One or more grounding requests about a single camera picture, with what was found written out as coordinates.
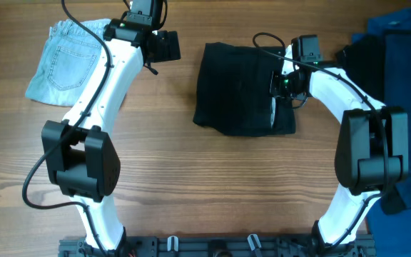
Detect black shorts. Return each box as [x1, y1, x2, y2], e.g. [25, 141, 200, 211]
[193, 43, 296, 136]

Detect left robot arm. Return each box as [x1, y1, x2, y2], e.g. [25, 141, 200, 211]
[41, 0, 181, 256]

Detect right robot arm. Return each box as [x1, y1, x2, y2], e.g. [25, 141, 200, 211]
[270, 35, 408, 256]

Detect folded light blue jeans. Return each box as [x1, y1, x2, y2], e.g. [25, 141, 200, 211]
[25, 19, 101, 106]

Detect blue garment pile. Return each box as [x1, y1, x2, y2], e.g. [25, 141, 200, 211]
[352, 9, 411, 256]

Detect right black cable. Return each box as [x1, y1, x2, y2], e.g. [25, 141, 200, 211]
[251, 31, 392, 251]

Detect black cable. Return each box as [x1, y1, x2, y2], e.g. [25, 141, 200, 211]
[21, 0, 116, 257]
[251, 31, 392, 251]

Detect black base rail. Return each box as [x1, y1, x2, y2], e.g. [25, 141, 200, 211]
[58, 234, 377, 257]

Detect left black cable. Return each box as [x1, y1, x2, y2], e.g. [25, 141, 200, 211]
[21, 0, 116, 257]

